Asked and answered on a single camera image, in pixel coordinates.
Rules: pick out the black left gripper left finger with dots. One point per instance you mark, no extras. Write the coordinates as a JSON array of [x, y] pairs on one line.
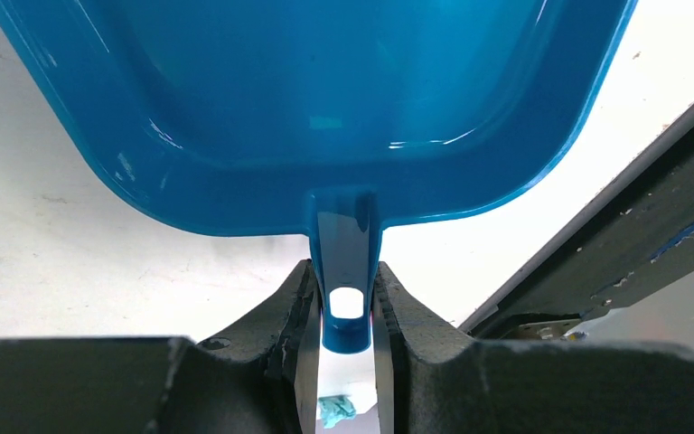
[[257, 375]]

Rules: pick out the light blue scrap front left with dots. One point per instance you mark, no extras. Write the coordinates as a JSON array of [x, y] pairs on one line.
[[334, 409]]

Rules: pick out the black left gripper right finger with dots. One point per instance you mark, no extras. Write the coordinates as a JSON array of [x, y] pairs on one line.
[[433, 378]]

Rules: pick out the blue plastic dustpan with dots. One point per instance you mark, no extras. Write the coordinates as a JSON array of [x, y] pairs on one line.
[[331, 119]]

